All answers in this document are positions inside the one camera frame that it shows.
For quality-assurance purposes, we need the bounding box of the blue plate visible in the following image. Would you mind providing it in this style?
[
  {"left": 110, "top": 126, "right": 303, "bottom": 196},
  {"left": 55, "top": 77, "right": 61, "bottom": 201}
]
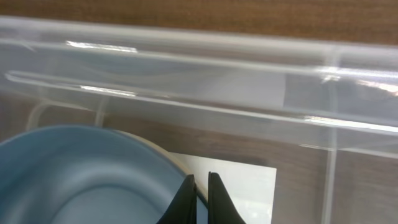
[{"left": 0, "top": 124, "right": 208, "bottom": 224}]

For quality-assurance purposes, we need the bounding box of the cream plate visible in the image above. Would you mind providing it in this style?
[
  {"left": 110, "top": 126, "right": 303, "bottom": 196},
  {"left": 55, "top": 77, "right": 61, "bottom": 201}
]
[{"left": 117, "top": 130, "right": 208, "bottom": 205}]

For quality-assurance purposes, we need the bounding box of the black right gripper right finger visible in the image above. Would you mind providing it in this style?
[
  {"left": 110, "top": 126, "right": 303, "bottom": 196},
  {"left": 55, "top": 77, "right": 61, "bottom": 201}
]
[{"left": 208, "top": 172, "right": 245, "bottom": 224}]

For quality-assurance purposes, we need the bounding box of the clear plastic storage container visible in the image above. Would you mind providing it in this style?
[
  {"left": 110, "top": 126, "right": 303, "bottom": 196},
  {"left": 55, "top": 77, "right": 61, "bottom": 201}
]
[{"left": 1, "top": 17, "right": 397, "bottom": 223}]

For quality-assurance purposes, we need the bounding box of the white label in container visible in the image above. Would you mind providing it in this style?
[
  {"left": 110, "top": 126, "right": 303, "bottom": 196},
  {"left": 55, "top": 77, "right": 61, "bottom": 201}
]
[{"left": 173, "top": 153, "right": 277, "bottom": 224}]

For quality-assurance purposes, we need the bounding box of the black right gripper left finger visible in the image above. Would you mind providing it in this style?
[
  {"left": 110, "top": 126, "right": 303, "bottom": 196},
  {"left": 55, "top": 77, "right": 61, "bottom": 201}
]
[{"left": 157, "top": 175, "right": 197, "bottom": 224}]

